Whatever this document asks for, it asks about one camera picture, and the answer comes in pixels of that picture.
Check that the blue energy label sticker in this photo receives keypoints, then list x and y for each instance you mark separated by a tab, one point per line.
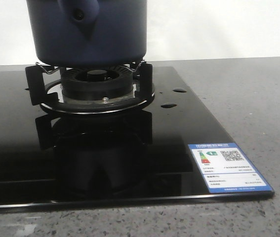
226	169

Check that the right black pot support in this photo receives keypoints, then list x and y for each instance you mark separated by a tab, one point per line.
45	88

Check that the right black gas burner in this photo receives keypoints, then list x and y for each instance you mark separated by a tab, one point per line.
95	84

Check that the blue cooking pot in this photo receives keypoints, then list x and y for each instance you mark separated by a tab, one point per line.
85	33

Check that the black glass gas stove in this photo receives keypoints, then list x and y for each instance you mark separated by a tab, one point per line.
138	157

